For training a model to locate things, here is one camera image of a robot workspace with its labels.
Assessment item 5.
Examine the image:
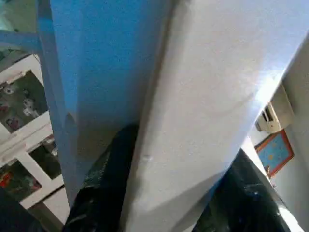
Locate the white glass door cabinet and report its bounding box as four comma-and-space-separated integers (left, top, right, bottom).
0, 53, 66, 214

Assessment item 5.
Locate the blue orange wall picture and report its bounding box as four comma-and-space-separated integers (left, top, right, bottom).
254, 129, 295, 177

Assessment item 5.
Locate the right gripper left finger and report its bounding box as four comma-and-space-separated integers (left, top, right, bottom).
62, 124, 140, 232

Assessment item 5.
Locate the white wall air conditioner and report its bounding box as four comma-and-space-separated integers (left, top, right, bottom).
254, 89, 295, 134

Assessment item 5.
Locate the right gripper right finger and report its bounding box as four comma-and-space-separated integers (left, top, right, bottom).
192, 149, 292, 232

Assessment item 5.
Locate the white plastic table top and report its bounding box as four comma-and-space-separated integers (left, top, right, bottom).
36, 0, 309, 232

